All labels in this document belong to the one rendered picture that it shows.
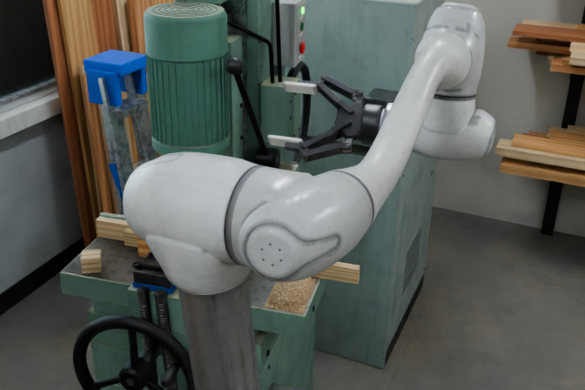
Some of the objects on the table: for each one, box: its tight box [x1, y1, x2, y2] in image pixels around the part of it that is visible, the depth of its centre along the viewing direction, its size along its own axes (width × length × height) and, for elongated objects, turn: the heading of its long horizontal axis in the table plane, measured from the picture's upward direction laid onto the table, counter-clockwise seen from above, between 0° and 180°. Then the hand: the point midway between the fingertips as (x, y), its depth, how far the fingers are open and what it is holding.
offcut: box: [80, 249, 103, 273], centre depth 163 cm, size 4×5×4 cm
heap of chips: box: [263, 277, 318, 314], centre depth 155 cm, size 9×14×4 cm, turn 162°
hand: (283, 112), depth 139 cm, fingers open, 12 cm apart
